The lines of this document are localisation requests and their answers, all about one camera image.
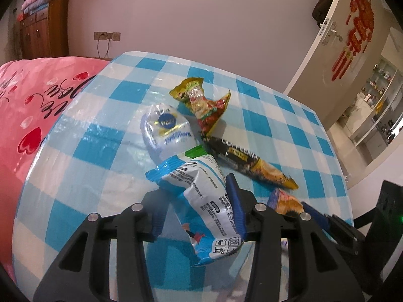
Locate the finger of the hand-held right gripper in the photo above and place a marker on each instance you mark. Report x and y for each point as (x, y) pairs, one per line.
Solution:
(318, 215)

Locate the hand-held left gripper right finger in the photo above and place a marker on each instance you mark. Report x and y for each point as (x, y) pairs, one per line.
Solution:
(234, 201)

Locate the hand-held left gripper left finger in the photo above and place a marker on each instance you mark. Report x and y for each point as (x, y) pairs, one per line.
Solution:
(152, 223)

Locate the blue and white snack packet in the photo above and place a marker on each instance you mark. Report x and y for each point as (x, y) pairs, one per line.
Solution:
(204, 201)

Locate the orange snack packet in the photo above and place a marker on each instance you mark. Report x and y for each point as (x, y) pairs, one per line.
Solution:
(285, 201)

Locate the black and yellow coffee packet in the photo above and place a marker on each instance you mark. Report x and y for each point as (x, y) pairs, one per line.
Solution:
(252, 163)

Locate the white packet with blue circle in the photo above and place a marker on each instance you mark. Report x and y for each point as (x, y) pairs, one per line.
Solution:
(160, 135)

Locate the yellow and red packet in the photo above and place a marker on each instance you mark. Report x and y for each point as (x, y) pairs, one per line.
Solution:
(204, 107)

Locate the blue checkered tablecloth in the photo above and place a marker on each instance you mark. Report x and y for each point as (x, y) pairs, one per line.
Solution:
(119, 163)

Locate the white glass shelf cabinet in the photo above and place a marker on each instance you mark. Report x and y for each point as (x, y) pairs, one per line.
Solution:
(374, 110)

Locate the white room door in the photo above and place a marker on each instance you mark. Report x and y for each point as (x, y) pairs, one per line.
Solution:
(314, 78)

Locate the pink heart-print bedspread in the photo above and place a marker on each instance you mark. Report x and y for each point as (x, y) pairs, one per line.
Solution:
(25, 107)

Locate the red hanging door ornament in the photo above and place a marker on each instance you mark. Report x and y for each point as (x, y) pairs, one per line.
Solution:
(359, 28)

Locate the dark hanging garment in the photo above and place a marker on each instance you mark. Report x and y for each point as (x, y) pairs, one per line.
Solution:
(321, 9)

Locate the brown wooden cabinet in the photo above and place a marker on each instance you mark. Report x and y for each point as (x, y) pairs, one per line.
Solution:
(44, 34)

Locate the wall power outlet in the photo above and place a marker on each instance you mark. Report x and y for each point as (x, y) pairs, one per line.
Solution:
(107, 36)

